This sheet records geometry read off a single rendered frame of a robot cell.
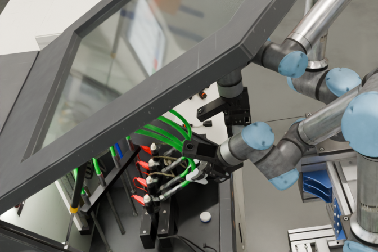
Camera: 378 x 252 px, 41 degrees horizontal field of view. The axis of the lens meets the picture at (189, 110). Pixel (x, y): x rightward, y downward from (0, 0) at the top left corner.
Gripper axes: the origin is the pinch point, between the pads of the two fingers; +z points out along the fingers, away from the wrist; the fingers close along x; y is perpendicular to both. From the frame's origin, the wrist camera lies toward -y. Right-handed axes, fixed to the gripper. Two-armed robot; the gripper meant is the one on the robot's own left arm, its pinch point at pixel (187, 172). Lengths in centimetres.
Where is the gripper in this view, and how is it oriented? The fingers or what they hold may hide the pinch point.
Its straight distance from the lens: 155.7
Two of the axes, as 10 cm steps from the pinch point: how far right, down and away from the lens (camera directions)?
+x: 2.0, -8.0, 5.7
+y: 8.4, 4.4, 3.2
